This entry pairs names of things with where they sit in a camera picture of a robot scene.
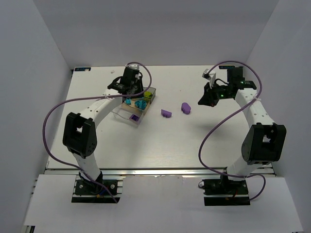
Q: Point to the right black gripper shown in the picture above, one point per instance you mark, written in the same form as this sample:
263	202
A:
210	91

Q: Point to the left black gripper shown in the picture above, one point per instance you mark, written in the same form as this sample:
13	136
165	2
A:
135	90

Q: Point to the green printed lego brick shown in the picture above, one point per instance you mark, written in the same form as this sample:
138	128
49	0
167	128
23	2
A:
147	95

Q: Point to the blue printed lego brick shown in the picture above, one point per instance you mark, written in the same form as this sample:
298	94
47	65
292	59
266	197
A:
141	104

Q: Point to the purple orange lego piece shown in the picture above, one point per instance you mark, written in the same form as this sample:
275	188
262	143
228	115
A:
134	118

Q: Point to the purple rounded lego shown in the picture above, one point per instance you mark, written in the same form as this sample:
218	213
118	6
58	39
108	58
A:
185	108

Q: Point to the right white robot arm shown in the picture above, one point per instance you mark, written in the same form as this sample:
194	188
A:
264	141

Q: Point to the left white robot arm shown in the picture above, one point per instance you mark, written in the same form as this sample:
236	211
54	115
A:
80	136

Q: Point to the grey translucent container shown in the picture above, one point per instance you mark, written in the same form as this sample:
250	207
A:
150	89

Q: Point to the clear translucent container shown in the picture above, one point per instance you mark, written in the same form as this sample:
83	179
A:
123	116

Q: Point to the purple arched lego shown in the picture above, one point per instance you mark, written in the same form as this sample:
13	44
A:
165	113

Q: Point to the right corner label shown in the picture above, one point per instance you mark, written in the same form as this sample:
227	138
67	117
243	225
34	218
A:
226	67

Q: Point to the corner label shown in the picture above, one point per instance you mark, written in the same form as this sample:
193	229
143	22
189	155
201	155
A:
82	69
226	67

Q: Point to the left corner label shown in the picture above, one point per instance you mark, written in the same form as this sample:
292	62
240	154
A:
82	69

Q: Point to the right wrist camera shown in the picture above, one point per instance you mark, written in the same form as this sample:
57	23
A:
210	75

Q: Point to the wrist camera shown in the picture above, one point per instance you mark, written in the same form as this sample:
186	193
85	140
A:
133	66
210	75

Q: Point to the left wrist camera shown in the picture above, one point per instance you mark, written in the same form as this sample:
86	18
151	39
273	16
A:
133	66

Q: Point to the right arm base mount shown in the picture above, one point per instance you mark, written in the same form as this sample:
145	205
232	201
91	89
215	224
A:
224	192

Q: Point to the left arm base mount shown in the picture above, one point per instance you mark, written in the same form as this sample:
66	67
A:
109	192

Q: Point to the aluminium table rail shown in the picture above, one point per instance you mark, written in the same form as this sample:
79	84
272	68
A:
136	171

